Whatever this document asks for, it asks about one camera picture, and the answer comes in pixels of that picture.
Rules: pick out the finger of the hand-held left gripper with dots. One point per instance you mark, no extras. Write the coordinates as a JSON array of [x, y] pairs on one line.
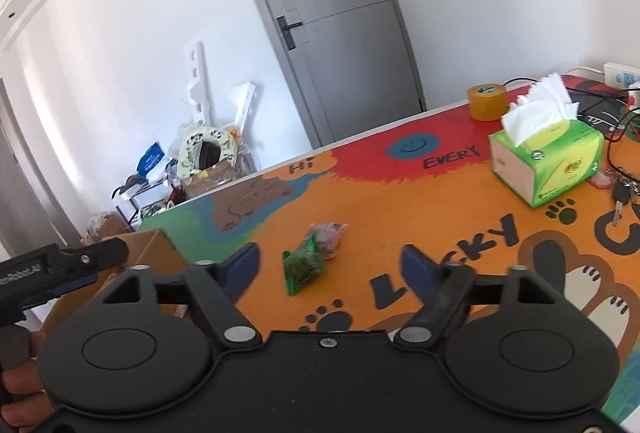
[[75, 285], [100, 253]]

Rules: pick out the short white foam board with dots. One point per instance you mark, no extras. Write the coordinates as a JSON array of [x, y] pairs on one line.
[[245, 103]]

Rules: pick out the colourful printed table mat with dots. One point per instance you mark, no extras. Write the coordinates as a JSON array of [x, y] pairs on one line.
[[450, 213]]

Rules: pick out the clear pink snack packet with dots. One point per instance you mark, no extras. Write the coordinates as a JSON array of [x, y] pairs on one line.
[[327, 235]]

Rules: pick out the small brown cardboard box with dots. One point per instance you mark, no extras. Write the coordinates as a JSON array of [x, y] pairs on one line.
[[112, 228]]

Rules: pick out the grey door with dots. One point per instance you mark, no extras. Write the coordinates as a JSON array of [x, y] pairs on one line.
[[340, 38]]

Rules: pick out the grey wardrobe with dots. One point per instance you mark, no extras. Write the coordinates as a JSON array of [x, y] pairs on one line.
[[25, 188]]

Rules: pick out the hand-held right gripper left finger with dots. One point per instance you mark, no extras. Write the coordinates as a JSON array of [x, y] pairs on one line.
[[242, 268]]

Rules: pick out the white power strip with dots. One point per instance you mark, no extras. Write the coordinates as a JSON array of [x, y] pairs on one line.
[[622, 74]]

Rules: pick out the black metal rack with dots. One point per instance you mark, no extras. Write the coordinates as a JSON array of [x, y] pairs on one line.
[[122, 200]]

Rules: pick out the green tissue box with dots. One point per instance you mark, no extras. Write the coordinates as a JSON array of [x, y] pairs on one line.
[[550, 163]]

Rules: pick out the person's left hand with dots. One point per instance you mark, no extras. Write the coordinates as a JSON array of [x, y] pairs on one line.
[[20, 388]]

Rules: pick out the green snack packet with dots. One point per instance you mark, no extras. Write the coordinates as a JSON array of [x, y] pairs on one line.
[[302, 265]]

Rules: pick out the yellow tape roll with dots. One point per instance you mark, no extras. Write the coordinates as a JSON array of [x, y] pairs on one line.
[[487, 103]]

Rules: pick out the blue plastic bag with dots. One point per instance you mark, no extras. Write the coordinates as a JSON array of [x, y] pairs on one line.
[[151, 159]]

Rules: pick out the bunch of keys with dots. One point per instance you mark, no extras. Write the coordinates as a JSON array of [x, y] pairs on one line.
[[622, 198]]

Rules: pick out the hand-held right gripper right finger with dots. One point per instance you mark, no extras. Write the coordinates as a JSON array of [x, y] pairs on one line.
[[417, 270]]

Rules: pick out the printed brown cardboard box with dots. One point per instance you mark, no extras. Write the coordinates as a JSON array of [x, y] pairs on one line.
[[210, 180]]

